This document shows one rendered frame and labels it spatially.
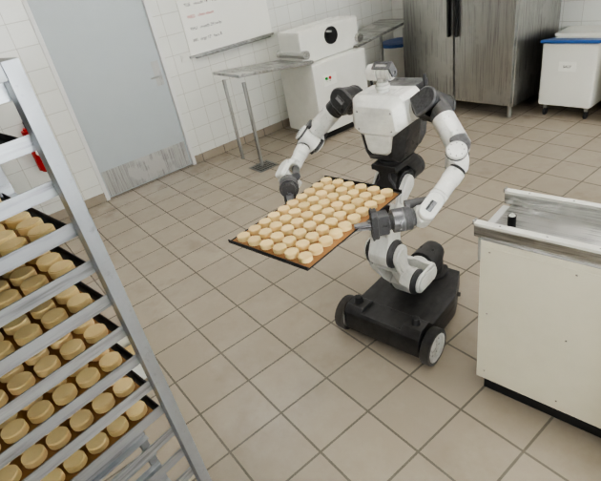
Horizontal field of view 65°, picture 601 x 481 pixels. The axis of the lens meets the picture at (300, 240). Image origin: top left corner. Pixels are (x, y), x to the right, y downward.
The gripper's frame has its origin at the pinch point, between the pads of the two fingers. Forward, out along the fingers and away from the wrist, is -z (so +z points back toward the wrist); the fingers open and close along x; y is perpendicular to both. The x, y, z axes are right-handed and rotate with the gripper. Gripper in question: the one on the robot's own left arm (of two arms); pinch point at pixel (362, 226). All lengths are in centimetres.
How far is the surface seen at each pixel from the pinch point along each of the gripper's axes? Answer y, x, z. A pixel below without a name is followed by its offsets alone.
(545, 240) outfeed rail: 14, -11, 61
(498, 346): 4, -69, 51
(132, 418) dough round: 66, -4, -72
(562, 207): -9, -13, 80
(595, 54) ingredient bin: -293, -35, 270
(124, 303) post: 66, 30, -61
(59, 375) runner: 76, 23, -76
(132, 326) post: 67, 24, -62
